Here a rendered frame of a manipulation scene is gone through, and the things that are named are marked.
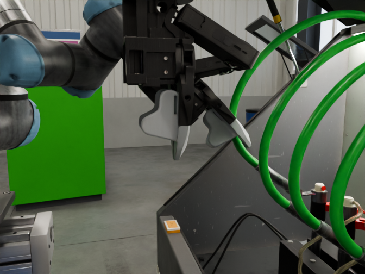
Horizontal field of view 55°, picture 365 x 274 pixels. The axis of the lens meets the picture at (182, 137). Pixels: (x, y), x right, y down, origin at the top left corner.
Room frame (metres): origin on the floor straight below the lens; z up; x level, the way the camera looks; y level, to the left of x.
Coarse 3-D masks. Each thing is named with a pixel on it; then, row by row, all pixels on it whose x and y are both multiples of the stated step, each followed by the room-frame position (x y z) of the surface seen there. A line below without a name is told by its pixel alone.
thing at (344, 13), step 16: (320, 16) 0.62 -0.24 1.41; (336, 16) 0.63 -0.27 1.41; (352, 16) 0.64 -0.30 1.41; (288, 32) 0.61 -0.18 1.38; (272, 48) 0.60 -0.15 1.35; (256, 64) 0.60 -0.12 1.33; (240, 80) 0.59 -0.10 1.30; (240, 96) 0.59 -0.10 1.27; (240, 144) 0.59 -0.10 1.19; (256, 160) 0.60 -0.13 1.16
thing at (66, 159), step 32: (32, 96) 3.44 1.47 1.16; (64, 96) 3.57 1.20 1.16; (96, 96) 3.70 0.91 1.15; (64, 128) 3.56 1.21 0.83; (96, 128) 3.69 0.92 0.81; (32, 160) 3.43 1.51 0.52; (64, 160) 3.55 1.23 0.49; (96, 160) 3.69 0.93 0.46; (32, 192) 3.42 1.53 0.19; (64, 192) 3.55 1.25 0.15; (96, 192) 3.68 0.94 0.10
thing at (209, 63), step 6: (198, 60) 0.60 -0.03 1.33; (204, 60) 0.60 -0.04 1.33; (210, 60) 0.60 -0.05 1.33; (216, 60) 0.60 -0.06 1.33; (198, 66) 0.60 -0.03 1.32; (204, 66) 0.60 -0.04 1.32; (210, 66) 0.60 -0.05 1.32; (216, 66) 0.60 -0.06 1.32; (222, 66) 0.60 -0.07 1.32; (198, 72) 0.59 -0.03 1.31; (204, 72) 0.60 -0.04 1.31; (210, 72) 0.61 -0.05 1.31; (216, 72) 0.62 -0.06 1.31; (222, 72) 0.61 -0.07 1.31; (228, 72) 0.61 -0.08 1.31
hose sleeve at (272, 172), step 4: (256, 168) 0.60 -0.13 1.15; (268, 168) 0.60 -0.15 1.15; (272, 172) 0.60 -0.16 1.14; (276, 172) 0.61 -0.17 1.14; (272, 176) 0.60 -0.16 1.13; (276, 176) 0.60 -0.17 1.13; (280, 176) 0.61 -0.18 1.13; (272, 180) 0.61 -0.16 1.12; (276, 180) 0.60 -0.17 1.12; (280, 180) 0.61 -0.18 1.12; (284, 180) 0.61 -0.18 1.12; (276, 184) 0.61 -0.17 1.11; (280, 184) 0.61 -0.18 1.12; (284, 184) 0.61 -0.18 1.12; (284, 188) 0.61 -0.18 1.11
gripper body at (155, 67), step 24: (144, 0) 0.42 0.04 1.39; (168, 0) 0.43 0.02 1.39; (192, 0) 0.45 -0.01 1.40; (144, 24) 0.42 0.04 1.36; (168, 24) 0.43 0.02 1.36; (144, 48) 0.41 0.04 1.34; (168, 48) 0.41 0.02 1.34; (192, 48) 0.42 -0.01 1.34; (144, 72) 0.41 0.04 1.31; (168, 72) 0.42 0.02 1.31
